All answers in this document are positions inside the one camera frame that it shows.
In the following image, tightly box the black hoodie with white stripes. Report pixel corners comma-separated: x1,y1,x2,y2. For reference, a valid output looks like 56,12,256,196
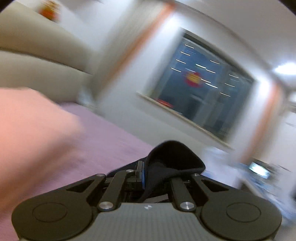
107,140,206,202

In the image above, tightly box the pink quilted bedspread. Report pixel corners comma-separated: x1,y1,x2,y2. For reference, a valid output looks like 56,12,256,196
0,102,155,218

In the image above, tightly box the folded peach blanket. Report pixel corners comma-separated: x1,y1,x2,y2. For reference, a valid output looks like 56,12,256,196
1,88,83,210

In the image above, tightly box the orange beige curtain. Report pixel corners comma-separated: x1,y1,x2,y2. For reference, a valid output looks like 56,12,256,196
240,84,280,164

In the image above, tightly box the beige upholstered headboard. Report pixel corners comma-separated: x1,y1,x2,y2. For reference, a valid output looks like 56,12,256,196
1,1,97,102

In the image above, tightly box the dark window with frame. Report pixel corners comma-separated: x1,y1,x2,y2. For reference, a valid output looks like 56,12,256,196
142,28,254,147

